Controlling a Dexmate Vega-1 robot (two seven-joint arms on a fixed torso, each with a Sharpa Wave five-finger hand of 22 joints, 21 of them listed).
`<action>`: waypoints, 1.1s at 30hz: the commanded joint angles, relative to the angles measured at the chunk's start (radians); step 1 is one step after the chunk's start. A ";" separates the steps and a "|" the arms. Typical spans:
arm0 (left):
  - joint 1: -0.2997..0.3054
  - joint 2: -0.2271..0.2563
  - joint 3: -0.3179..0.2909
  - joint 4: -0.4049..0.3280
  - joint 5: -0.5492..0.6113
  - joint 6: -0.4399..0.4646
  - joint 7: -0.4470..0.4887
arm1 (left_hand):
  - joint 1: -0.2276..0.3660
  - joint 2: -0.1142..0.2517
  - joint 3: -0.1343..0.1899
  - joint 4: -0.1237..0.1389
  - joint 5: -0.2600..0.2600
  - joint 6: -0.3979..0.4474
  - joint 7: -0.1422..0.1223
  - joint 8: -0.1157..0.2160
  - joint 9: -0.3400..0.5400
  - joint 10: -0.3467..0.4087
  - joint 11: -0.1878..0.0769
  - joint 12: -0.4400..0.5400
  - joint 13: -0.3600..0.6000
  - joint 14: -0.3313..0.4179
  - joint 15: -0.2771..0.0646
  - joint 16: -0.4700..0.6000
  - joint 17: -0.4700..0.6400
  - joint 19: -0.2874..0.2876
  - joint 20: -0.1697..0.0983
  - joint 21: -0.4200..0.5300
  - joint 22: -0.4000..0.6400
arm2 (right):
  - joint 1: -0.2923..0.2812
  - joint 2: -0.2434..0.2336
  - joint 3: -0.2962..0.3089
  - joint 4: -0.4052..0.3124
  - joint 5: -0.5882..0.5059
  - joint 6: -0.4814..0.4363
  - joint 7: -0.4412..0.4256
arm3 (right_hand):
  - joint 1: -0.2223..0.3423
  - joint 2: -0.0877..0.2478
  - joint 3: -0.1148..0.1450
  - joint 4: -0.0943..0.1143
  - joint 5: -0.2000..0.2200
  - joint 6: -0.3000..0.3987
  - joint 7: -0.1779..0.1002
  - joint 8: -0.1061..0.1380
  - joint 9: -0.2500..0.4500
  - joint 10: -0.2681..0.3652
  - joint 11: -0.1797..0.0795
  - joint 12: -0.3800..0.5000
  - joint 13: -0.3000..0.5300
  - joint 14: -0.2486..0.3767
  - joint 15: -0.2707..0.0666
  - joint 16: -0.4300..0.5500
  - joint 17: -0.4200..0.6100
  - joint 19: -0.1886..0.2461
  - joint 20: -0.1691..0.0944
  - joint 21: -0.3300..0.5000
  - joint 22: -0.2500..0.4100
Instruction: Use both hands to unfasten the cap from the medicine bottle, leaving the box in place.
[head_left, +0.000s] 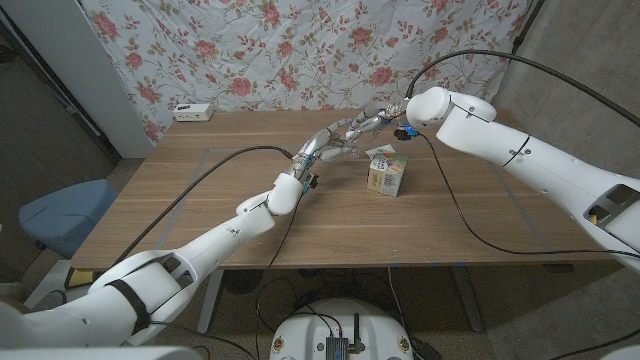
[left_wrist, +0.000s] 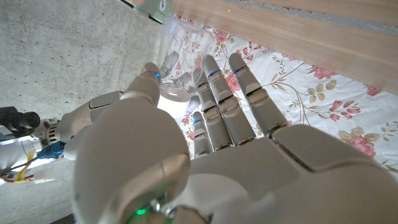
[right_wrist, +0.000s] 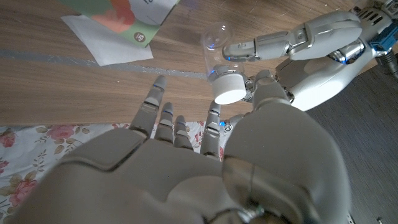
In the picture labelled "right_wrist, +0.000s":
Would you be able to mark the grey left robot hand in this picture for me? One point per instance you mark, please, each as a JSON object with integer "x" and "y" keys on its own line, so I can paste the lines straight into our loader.
{"x": 323, "y": 77}

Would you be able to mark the colourful cardboard box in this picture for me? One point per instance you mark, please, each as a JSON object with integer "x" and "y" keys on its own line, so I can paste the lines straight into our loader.
{"x": 124, "y": 15}

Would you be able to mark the clear medicine bottle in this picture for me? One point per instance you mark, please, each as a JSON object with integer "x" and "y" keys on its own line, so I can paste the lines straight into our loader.
{"x": 216, "y": 40}

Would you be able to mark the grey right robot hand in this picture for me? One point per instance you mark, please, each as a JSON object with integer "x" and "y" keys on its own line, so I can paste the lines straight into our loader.
{"x": 155, "y": 180}

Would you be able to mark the floral backdrop cloth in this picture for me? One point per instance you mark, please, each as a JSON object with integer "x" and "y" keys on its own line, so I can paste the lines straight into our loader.
{"x": 31, "y": 149}

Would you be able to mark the white paper leaflet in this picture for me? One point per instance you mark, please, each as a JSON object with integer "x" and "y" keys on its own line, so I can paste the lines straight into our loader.
{"x": 105, "y": 46}

